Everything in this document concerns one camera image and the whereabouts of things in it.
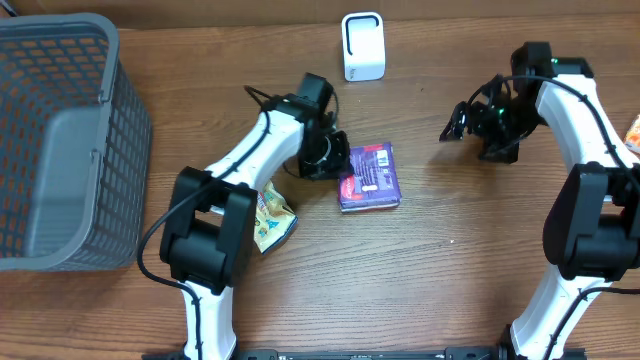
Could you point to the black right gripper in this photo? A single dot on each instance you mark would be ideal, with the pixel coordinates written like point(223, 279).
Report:
point(509, 145)

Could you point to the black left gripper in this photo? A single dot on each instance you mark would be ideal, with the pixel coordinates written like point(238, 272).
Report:
point(338, 168)

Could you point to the red purple pantyliner pack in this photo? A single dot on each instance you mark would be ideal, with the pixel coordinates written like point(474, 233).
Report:
point(374, 182)

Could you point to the yellow snack packet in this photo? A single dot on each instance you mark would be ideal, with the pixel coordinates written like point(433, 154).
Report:
point(275, 220)

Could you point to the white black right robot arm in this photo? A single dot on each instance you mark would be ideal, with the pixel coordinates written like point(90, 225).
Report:
point(591, 234)

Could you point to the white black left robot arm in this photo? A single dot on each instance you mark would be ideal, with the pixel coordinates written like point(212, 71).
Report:
point(208, 229)

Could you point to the white barcode scanner stand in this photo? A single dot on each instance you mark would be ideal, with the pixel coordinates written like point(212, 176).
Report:
point(364, 55)

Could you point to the orange packet at edge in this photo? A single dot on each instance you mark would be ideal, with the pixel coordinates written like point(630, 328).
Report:
point(632, 137)

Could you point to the grey plastic shopping basket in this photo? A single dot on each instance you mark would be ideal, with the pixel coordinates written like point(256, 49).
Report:
point(75, 146)

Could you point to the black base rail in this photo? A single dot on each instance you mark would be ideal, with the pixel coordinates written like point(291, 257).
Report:
point(450, 353)

